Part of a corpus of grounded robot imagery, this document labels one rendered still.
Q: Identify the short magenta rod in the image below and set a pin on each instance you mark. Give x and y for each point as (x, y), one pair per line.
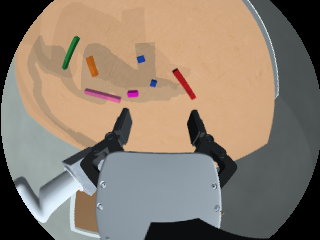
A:
(132, 93)

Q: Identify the green rod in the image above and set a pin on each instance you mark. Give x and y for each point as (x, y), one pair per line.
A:
(70, 52)

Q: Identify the dark red rod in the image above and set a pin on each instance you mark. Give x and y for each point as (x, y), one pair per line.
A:
(183, 82)

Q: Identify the small blue block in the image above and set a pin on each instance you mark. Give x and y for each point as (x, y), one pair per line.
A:
(153, 83)
(140, 59)

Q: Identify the orange rod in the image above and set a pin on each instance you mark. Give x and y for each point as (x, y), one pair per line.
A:
(92, 66)

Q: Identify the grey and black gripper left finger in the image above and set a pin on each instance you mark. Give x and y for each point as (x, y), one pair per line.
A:
(113, 142)

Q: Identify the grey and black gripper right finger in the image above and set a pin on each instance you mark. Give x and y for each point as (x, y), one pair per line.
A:
(204, 143)

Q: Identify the pink rod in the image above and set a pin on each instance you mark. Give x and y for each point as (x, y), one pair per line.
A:
(102, 95)

